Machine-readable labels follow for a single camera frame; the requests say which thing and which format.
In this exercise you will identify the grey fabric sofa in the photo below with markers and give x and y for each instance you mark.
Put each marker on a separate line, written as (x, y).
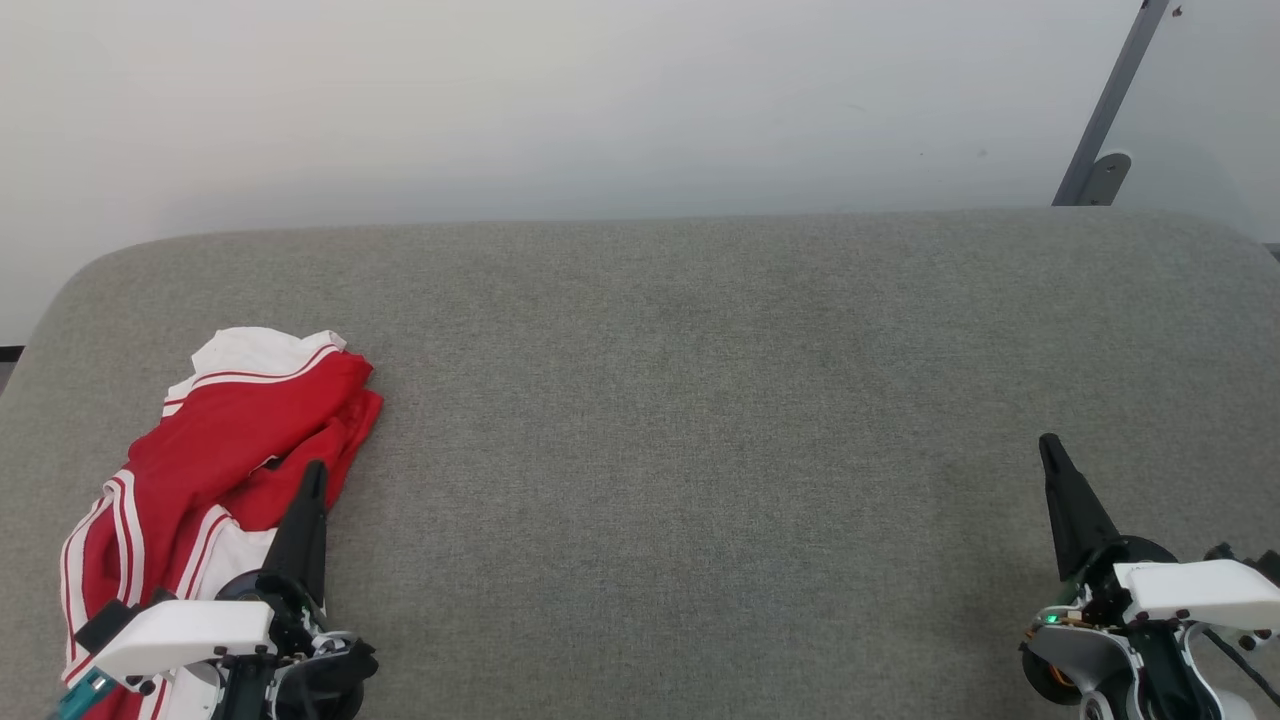
(700, 450)

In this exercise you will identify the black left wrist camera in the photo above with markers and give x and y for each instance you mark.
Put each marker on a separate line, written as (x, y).
(105, 625)

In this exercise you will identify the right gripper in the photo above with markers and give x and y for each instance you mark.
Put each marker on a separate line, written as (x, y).
(1180, 595)

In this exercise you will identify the grey metal bracket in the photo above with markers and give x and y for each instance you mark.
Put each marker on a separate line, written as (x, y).
(1108, 178)

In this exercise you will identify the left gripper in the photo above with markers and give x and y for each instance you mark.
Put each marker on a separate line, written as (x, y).
(190, 635)

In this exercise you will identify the red and white jersey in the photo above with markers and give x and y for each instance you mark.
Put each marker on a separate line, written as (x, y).
(230, 440)

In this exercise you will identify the grey metal post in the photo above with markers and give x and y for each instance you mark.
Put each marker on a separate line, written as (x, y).
(1115, 90)

